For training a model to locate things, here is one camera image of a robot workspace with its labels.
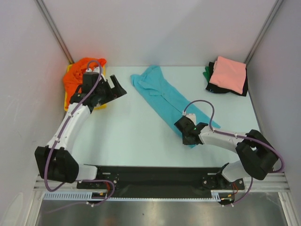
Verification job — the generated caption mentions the folded green t shirt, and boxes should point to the folded green t shirt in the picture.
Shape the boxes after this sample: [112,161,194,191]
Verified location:
[203,66,211,82]

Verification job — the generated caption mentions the folded black t shirt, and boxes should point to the folded black t shirt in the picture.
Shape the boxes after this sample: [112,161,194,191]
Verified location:
[206,62,248,97]

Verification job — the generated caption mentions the orange t shirt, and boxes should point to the orange t shirt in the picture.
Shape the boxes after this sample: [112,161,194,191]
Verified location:
[63,57,107,111]

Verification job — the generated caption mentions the black mounting base plate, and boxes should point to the black mounting base plate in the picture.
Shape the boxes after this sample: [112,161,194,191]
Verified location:
[77,166,245,199]

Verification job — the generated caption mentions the light blue t shirt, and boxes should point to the light blue t shirt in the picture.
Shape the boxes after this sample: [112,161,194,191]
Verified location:
[130,65,210,139]

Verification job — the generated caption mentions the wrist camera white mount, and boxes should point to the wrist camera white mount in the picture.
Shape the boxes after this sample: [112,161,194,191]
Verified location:
[86,66,102,73]
[182,113,196,125]

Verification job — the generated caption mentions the folded pink t shirt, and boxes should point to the folded pink t shirt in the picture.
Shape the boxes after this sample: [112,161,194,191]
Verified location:
[210,56,246,94]

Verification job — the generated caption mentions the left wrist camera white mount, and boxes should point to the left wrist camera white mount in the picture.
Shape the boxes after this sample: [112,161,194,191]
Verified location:
[86,66,102,73]

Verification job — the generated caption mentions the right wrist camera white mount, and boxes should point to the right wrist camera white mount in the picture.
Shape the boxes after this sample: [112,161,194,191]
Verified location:
[182,113,196,125]

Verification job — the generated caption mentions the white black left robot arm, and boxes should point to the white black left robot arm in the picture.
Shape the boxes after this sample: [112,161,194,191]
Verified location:
[35,72,127,188]

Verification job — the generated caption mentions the yellow plastic bin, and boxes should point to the yellow plastic bin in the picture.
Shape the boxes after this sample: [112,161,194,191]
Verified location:
[64,63,108,112]

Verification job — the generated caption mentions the white slotted cable duct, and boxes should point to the white slotted cable duct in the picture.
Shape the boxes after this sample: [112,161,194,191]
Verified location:
[43,191,230,202]

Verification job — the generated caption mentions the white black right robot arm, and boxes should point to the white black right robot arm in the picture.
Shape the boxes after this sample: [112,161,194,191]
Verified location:
[174,116,279,189]

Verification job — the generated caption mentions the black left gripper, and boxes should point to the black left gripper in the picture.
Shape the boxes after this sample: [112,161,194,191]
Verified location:
[94,75,126,105]

